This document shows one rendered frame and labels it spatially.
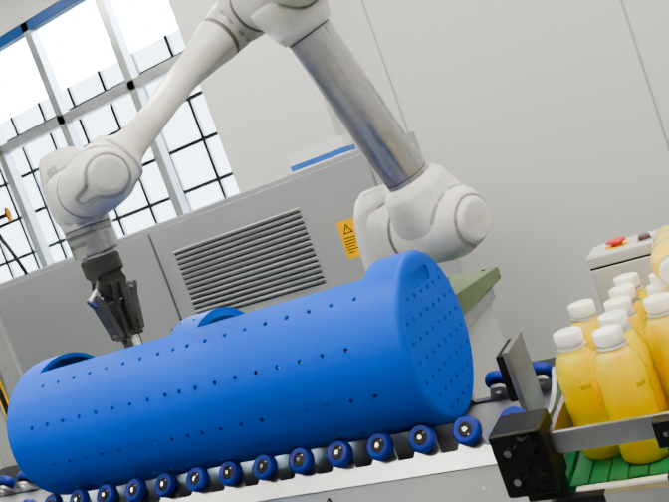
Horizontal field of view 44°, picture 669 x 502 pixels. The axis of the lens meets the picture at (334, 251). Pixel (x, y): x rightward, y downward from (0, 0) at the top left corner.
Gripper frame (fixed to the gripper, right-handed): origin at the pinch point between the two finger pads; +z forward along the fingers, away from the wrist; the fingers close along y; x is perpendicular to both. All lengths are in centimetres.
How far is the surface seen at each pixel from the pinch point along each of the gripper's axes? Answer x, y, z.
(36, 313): -194, -158, -6
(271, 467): 28.7, 11.3, 23.4
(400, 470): 52, 12, 27
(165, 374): 15.6, 12.3, 3.0
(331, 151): -25, -168, -28
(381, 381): 56, 14, 12
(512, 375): 72, 5, 18
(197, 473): 12.6, 10.6, 22.3
